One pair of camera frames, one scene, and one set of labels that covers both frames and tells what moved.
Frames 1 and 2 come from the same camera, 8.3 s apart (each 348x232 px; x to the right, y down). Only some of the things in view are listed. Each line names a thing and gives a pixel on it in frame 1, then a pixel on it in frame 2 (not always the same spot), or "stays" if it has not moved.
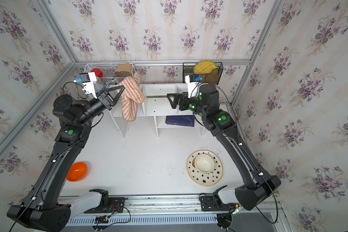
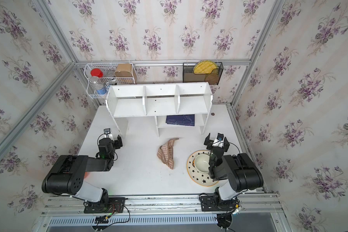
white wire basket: x=111 y=73 stays
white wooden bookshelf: x=156 y=104 stays
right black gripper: x=186 y=100 -> x=208 y=142
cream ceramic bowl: x=204 y=163 stays
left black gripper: x=107 y=100 -> x=119 y=144
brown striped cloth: x=133 y=94 -> x=165 y=153
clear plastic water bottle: x=98 y=84 stays
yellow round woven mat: x=205 y=66 stays
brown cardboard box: x=124 y=70 stays
